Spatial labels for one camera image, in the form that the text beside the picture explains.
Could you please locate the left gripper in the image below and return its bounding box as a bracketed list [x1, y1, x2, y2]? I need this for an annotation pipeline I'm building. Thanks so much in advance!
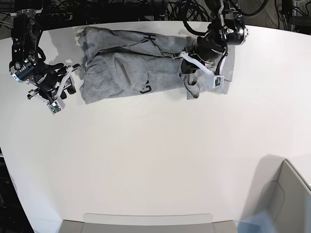
[173, 36, 228, 74]

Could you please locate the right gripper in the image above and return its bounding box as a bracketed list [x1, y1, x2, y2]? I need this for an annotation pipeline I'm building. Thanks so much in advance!
[27, 63, 81, 103]

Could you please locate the grey T-shirt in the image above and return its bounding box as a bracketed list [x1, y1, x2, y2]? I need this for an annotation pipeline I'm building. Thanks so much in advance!
[78, 27, 235, 104]

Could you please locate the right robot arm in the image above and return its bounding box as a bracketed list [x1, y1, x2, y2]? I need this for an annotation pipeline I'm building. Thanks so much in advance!
[9, 9, 80, 104]

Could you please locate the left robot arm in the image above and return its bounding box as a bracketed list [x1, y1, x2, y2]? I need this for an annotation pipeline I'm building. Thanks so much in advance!
[179, 0, 246, 75]

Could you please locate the grey chair back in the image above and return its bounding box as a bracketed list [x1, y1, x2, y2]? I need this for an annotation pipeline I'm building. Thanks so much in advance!
[59, 213, 237, 233]

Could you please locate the grey bin right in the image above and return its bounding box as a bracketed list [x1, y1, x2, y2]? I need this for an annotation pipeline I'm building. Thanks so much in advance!
[260, 160, 311, 233]

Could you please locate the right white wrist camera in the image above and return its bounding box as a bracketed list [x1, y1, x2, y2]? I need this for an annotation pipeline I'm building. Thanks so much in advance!
[48, 99, 65, 115]

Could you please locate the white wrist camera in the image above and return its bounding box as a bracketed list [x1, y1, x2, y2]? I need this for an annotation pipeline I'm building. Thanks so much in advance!
[48, 99, 65, 115]
[212, 75, 225, 89]

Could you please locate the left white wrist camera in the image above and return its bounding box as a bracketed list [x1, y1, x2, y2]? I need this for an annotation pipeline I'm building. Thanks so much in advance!
[212, 75, 225, 89]

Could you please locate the black cable bundle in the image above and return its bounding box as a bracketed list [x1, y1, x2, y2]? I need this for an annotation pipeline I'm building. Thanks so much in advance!
[159, 0, 214, 22]

